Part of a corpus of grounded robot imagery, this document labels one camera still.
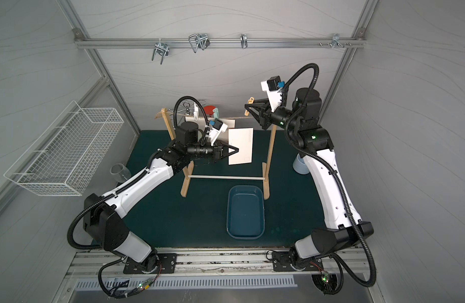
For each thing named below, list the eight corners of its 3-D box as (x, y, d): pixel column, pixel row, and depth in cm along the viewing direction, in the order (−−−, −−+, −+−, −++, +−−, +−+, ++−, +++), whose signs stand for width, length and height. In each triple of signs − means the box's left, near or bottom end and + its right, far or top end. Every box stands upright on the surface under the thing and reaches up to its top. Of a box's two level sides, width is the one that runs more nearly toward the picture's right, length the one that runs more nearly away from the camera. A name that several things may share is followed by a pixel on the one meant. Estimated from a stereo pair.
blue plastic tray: (226, 241, 81) (225, 237, 76) (228, 191, 96) (227, 185, 91) (267, 241, 81) (269, 237, 76) (262, 191, 96) (263, 185, 91)
